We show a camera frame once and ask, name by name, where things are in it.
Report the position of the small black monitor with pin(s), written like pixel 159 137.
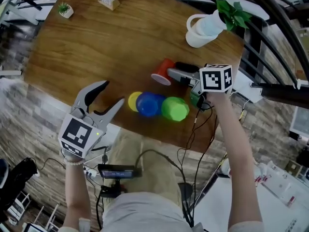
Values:
pixel 119 171

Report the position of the grey wristband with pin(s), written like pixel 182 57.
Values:
pixel 71 155

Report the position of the white power strip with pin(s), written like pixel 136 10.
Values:
pixel 90 172

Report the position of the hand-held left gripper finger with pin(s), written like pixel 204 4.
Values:
pixel 80 98
pixel 112 112

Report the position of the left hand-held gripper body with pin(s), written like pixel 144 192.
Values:
pixel 79 134

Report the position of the person's right forearm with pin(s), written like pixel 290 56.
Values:
pixel 236 153

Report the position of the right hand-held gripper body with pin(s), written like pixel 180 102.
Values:
pixel 214 78

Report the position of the yellow paper cup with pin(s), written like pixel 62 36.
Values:
pixel 132 100

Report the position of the green leafy plant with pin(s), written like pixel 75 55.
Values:
pixel 233 13

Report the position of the person's left forearm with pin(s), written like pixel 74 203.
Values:
pixel 78 194

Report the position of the green paper cup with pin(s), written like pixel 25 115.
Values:
pixel 176 110

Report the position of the white base panel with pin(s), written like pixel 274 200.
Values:
pixel 246 87

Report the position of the person's beige trousers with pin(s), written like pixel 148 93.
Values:
pixel 149 163

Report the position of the black monitor mount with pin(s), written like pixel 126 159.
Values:
pixel 112 187

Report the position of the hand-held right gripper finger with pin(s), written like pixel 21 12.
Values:
pixel 186 66
pixel 183 76

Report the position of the small potted plant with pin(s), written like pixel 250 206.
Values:
pixel 65 10

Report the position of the dark wooden post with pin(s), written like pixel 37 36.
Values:
pixel 285 94

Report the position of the person's light shirt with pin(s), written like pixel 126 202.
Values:
pixel 144 214

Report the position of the pale blue plant vase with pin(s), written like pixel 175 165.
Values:
pixel 212 24

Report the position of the white table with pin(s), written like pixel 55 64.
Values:
pixel 260 202

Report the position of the white pitcher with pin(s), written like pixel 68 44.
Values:
pixel 198 37

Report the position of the red paper cup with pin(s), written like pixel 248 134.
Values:
pixel 162 70

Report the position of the white rail bracket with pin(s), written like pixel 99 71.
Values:
pixel 297 84

